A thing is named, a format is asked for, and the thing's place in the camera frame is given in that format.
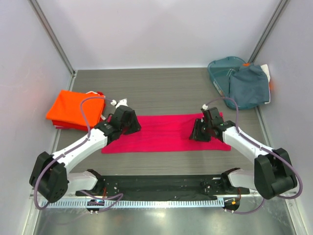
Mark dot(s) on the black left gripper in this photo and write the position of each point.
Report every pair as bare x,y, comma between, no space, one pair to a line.
136,126

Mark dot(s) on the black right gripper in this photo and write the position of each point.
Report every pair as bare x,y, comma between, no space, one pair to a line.
202,130

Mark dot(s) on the pink t shirt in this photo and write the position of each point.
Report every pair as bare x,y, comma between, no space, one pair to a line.
164,133

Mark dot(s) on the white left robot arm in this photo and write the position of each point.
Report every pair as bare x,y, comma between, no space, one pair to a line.
52,173

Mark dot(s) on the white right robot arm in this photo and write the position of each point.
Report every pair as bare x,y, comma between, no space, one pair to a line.
272,174

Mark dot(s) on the orange folded t shirt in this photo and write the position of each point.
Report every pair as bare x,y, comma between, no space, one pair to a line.
73,107

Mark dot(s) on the grey blue t shirt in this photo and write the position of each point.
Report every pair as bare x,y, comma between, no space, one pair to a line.
249,87

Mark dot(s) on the white cloth in basket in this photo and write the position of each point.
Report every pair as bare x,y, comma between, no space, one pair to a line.
265,69

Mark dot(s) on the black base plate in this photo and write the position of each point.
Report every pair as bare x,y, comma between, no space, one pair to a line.
165,187

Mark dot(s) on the slotted metal cable rail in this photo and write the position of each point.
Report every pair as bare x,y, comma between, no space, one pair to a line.
88,203

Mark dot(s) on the front aluminium frame beam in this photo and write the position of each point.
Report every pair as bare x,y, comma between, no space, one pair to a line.
267,186

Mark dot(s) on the right aluminium frame post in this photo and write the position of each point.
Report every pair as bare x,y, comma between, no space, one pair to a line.
278,12

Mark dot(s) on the aluminium frame post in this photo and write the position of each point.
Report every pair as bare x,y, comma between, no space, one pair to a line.
47,27
278,12

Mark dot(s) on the left aluminium frame post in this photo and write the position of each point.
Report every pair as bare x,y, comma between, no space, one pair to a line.
47,27

